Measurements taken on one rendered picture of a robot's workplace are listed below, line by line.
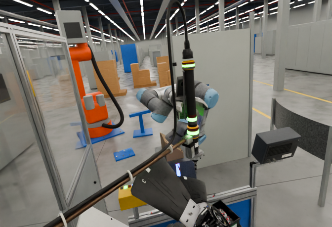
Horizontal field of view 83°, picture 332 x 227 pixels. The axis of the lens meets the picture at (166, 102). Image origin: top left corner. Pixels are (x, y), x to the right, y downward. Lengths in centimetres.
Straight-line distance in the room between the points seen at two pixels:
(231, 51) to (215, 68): 32
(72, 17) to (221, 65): 312
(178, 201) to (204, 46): 213
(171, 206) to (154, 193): 8
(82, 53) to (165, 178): 401
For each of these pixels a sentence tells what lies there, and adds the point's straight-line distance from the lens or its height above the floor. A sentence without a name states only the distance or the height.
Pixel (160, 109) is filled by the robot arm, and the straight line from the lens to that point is 91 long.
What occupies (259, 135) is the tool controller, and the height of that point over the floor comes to 125.
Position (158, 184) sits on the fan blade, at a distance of 78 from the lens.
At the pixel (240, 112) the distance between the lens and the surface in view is 306.
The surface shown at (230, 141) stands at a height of 35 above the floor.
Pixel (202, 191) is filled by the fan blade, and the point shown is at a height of 117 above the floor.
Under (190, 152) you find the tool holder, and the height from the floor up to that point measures 149.
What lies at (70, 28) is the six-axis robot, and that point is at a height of 243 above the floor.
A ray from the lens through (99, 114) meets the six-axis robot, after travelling 460.
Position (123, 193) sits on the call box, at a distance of 126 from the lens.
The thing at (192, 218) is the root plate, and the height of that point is 123.
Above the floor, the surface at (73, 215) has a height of 155.
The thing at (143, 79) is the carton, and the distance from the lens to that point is 997.
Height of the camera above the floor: 187
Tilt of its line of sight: 16 degrees down
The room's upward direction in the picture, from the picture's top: 6 degrees counter-clockwise
